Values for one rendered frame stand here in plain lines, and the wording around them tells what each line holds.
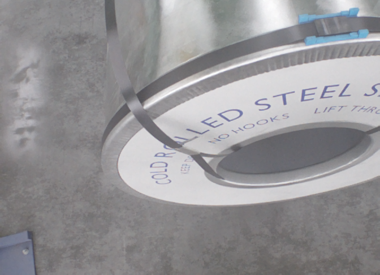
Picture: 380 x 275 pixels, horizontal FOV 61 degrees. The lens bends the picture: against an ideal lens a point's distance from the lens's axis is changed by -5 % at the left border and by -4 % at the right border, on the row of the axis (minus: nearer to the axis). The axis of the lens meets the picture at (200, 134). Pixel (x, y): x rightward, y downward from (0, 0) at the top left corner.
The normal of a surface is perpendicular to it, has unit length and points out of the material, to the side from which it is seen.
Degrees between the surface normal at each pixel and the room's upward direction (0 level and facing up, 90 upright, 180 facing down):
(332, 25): 2
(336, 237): 0
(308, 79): 90
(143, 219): 0
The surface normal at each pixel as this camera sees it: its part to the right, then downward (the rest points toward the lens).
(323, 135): -0.78, -0.19
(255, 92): 0.10, 0.90
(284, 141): -0.26, -0.38
